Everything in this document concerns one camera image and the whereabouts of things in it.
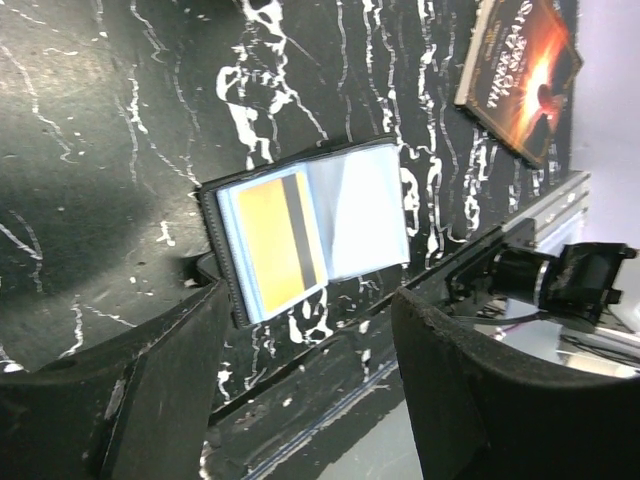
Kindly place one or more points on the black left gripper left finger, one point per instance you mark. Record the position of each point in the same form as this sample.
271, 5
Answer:
134, 407

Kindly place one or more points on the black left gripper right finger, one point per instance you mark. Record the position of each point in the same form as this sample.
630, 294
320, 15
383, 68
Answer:
480, 409

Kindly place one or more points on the blue credit card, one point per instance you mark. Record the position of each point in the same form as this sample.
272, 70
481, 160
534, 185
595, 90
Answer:
357, 195

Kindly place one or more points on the gold magnetic stripe card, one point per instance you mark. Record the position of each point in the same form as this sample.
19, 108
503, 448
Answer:
281, 238

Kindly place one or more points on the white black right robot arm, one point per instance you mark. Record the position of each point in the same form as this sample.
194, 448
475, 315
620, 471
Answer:
578, 284

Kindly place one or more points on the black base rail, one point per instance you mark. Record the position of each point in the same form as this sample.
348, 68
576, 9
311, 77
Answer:
283, 381

